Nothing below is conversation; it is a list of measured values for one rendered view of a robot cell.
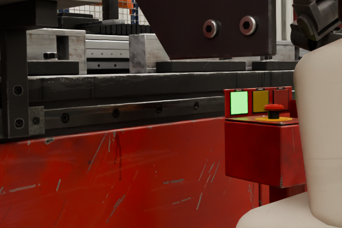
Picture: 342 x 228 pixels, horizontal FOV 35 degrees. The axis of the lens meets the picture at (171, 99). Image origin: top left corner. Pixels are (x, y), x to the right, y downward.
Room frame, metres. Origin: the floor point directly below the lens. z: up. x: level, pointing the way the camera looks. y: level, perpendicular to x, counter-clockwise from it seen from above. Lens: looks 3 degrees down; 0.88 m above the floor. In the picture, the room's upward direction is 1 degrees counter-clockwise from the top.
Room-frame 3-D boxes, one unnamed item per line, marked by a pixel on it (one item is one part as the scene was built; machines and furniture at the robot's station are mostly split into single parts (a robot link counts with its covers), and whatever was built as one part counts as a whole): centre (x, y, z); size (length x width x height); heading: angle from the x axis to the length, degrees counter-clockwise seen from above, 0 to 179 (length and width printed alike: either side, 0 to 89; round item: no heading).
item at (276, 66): (1.69, -0.36, 0.89); 0.30 x 0.05 x 0.03; 136
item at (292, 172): (1.10, -0.23, 0.75); 0.20 x 0.16 x 0.18; 125
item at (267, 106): (1.06, -0.20, 0.79); 0.04 x 0.04 x 0.04
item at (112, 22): (1.39, 0.21, 1.01); 0.26 x 0.12 x 0.05; 46
